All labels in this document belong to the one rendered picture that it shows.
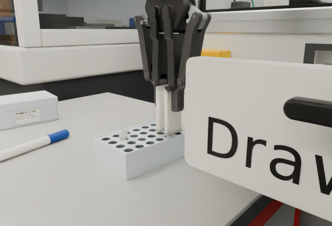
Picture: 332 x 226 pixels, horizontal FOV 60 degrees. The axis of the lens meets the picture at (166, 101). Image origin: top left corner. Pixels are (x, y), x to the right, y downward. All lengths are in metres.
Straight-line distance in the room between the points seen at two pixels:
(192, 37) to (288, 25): 0.26
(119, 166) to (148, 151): 0.04
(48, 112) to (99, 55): 0.39
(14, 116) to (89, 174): 0.28
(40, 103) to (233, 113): 0.48
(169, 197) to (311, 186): 0.17
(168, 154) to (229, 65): 0.22
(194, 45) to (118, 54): 0.69
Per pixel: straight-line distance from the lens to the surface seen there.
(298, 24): 0.58
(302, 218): 0.67
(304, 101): 0.19
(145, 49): 0.43
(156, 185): 0.38
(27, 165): 0.48
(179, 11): 0.38
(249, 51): 0.62
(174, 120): 0.42
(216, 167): 0.28
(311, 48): 0.57
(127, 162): 0.38
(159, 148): 0.42
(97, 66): 1.00
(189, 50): 0.37
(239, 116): 0.25
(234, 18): 0.63
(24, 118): 0.66
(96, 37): 0.99
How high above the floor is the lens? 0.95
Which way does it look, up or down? 14 degrees down
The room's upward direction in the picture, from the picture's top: straight up
